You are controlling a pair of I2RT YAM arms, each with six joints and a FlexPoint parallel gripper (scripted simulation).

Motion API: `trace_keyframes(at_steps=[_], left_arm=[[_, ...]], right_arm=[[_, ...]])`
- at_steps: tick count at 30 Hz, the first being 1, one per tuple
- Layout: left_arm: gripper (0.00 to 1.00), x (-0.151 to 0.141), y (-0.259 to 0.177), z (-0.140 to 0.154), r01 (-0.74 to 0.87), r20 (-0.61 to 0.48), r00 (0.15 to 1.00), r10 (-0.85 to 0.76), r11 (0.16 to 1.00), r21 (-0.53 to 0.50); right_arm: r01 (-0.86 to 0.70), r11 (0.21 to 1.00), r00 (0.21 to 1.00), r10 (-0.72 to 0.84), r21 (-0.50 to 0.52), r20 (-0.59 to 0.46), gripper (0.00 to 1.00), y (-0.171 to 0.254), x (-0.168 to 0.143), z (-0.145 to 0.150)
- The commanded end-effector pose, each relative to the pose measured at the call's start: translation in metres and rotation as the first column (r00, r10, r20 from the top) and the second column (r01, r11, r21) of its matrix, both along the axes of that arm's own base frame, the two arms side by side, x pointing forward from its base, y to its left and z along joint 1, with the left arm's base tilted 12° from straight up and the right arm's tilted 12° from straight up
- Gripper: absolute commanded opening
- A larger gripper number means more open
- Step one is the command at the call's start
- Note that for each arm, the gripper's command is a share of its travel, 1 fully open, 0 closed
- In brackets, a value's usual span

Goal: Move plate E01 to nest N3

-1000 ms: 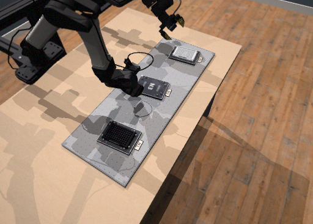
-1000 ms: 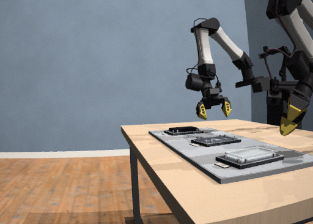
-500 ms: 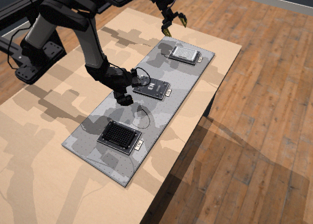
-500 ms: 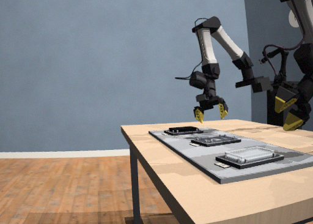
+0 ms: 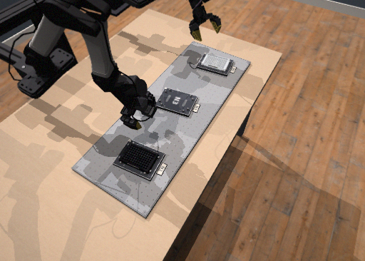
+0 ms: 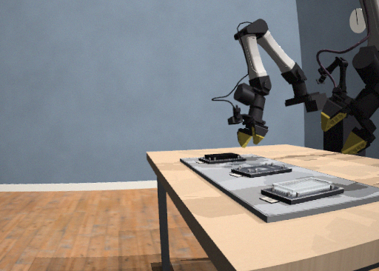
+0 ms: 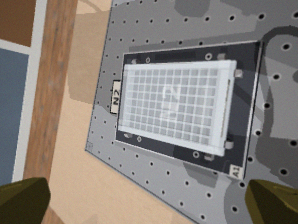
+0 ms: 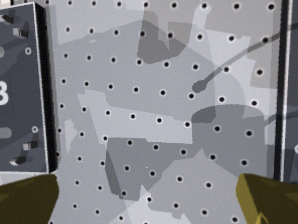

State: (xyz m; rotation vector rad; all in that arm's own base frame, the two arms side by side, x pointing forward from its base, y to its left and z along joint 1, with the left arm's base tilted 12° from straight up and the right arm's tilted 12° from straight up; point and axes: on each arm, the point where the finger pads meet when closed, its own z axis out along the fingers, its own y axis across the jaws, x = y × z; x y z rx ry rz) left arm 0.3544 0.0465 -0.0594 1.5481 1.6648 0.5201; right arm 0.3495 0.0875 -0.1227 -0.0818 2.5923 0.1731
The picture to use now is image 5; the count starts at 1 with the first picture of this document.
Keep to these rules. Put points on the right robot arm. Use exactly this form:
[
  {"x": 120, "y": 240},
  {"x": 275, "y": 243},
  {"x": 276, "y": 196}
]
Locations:
[{"x": 58, "y": 16}]

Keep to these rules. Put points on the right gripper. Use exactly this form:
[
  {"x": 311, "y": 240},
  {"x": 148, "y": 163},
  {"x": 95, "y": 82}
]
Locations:
[{"x": 126, "y": 116}]

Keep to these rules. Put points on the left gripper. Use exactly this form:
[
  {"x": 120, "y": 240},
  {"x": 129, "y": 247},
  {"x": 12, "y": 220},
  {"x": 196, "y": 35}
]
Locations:
[{"x": 214, "y": 19}]

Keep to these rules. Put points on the white sign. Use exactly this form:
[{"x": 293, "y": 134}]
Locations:
[
  {"x": 161, "y": 169},
  {"x": 233, "y": 69},
  {"x": 195, "y": 109}
]

